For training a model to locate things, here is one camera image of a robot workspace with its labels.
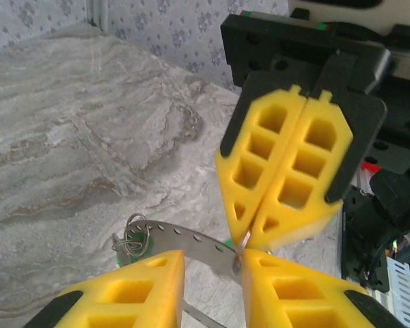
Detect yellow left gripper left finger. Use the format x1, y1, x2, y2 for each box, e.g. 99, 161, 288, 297
23, 249, 185, 328

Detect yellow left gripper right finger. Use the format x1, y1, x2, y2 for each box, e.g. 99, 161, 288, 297
242, 248, 408, 328

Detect red clamp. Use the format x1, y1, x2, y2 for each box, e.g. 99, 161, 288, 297
359, 161, 381, 174

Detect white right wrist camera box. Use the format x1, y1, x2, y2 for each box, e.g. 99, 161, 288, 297
288, 0, 410, 38

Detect aluminium right corner post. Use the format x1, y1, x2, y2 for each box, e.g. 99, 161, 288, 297
87, 0, 109, 32

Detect white slotted cable duct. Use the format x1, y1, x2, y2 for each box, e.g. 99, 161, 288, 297
372, 256, 410, 328

